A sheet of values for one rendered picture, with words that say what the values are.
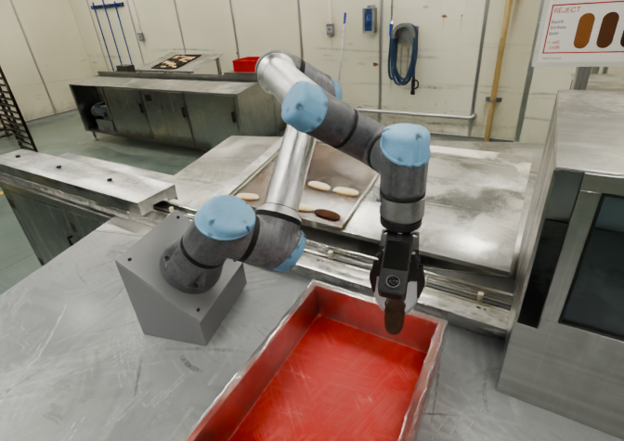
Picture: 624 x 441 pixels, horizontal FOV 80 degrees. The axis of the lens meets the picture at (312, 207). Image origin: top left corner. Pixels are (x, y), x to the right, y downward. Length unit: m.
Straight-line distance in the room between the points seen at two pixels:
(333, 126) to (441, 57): 4.07
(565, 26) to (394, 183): 1.13
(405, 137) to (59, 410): 0.87
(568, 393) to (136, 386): 0.85
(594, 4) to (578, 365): 1.17
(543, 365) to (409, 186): 0.42
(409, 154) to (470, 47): 4.03
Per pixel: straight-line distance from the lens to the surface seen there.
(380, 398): 0.84
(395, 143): 0.57
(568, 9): 1.62
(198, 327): 0.94
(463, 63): 4.61
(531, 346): 0.80
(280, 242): 0.87
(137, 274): 0.94
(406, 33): 4.66
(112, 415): 0.95
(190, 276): 0.91
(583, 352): 0.80
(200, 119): 4.36
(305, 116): 0.59
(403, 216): 0.62
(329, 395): 0.85
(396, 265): 0.63
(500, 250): 1.15
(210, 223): 0.80
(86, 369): 1.07
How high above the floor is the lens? 1.52
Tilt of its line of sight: 28 degrees down
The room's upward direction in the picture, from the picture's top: 4 degrees counter-clockwise
